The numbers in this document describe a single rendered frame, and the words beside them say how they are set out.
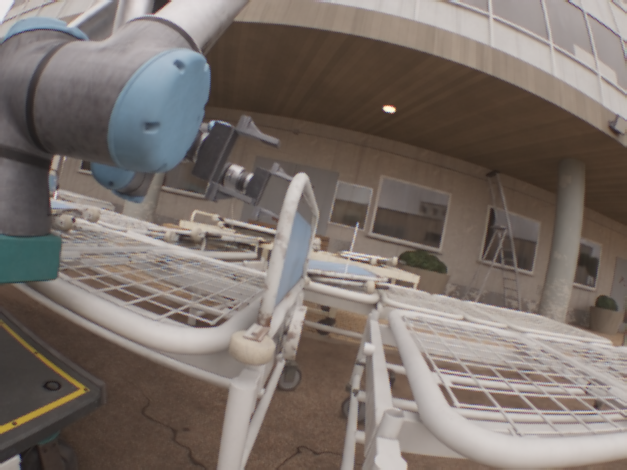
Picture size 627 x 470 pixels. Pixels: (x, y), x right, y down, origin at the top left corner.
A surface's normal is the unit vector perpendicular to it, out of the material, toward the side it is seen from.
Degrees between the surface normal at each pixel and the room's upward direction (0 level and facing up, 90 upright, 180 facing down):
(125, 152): 145
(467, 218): 90
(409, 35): 90
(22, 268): 90
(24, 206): 70
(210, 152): 90
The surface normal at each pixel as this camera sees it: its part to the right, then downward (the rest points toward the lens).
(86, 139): -0.04, 0.73
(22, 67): 0.21, -0.09
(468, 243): -0.04, -0.03
